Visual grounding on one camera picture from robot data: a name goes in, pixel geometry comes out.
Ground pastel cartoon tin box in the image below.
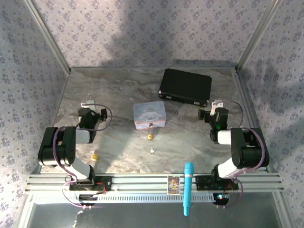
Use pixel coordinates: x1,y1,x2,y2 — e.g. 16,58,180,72
132,101,167,130

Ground blue marker pen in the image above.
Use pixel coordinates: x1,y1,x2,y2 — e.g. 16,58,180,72
182,162,194,217

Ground small printed card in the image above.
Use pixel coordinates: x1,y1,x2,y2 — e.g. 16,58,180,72
167,175,180,196

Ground aluminium mounting rail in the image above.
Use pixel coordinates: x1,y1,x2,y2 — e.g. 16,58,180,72
25,172,285,192

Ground aluminium corner post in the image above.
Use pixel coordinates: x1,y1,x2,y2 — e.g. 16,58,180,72
23,0,71,72
236,0,283,69

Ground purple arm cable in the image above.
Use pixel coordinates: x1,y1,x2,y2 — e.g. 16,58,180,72
217,99,266,209
53,104,114,209

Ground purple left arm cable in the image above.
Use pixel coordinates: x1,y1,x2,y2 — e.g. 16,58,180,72
53,104,114,209

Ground black hard case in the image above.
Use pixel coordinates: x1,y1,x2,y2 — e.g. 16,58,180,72
158,68,213,107

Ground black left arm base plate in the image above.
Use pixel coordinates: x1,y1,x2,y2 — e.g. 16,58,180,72
68,177,113,192

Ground white slotted cable duct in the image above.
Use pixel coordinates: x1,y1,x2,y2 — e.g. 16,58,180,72
34,192,216,204

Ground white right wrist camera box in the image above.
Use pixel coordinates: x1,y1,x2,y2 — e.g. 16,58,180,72
210,99,224,115

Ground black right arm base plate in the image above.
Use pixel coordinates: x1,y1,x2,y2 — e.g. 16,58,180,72
195,175,239,190

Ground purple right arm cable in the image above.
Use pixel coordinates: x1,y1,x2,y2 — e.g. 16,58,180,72
217,99,266,209

